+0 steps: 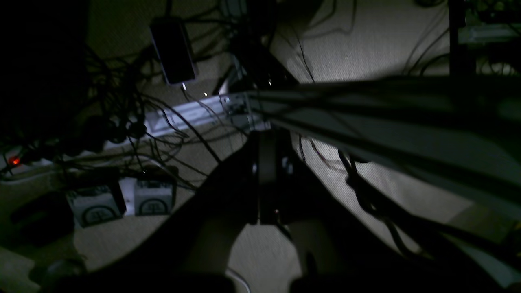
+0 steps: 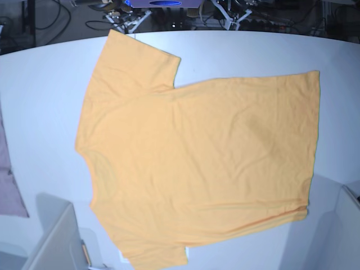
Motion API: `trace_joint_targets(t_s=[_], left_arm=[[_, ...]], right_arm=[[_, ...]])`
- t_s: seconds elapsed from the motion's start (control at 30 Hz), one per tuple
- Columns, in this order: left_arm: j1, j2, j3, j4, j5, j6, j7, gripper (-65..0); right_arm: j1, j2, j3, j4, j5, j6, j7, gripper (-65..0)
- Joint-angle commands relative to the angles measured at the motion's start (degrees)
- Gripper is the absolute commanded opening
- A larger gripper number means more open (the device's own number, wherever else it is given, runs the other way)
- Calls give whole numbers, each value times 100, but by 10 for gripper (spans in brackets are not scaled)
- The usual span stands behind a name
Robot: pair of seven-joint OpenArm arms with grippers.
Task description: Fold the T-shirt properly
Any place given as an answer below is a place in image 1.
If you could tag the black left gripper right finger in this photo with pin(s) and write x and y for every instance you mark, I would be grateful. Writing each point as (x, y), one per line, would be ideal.
(340, 254)

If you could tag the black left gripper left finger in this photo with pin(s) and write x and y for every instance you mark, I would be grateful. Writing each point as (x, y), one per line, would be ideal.
(189, 252)

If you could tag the grey power adapter right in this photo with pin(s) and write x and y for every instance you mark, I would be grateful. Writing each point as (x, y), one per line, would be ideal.
(154, 194)

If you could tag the grey power adapter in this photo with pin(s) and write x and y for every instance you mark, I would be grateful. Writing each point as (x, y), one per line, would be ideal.
(96, 198)
(154, 194)

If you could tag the grey power adapter left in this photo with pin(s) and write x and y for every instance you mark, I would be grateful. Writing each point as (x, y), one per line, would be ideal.
(96, 198)

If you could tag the white power strip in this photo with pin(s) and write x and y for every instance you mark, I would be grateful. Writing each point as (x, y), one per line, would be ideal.
(17, 165)

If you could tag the black smartphone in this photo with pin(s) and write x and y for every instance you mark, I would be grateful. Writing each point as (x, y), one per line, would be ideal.
(174, 50)

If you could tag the aluminium frame rail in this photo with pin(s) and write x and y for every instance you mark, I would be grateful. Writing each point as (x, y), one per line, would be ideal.
(154, 117)

